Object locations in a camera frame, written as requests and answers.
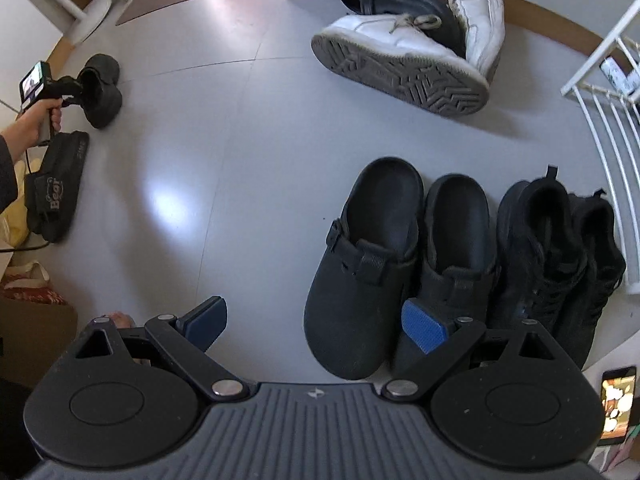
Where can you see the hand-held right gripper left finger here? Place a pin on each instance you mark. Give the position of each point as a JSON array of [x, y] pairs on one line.
[[207, 322]]

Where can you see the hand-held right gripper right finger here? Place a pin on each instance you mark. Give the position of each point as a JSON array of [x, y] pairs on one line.
[[425, 327]]

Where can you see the dark grey buckle clog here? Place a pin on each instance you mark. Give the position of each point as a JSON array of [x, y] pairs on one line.
[[457, 220], [350, 310]]

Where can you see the black mesh sneaker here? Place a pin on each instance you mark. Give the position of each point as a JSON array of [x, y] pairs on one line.
[[595, 260], [540, 240]]

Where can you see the white shoe rack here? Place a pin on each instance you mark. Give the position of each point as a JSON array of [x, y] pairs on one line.
[[572, 91]]

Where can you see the white lace-up sneaker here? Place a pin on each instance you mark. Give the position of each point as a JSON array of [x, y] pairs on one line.
[[390, 42], [482, 20]]

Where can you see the person's left forearm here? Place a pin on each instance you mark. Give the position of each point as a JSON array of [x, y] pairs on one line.
[[5, 180]]

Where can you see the person's left hand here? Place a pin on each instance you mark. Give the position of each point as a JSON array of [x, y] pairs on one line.
[[30, 127]]

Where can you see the white standing fan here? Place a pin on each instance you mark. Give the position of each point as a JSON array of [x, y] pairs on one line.
[[90, 17]]

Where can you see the black printed slipper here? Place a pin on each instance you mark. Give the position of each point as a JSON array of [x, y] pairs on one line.
[[55, 185]]

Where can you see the yellow cloth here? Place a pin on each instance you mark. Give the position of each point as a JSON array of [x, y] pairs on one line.
[[10, 230]]

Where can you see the low cardboard box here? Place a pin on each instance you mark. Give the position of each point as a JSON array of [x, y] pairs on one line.
[[35, 340]]

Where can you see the red patterned cloth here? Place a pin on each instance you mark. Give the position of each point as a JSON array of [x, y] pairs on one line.
[[30, 290]]

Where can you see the smartphone with lit screen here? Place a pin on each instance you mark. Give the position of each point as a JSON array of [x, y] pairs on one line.
[[617, 405]]

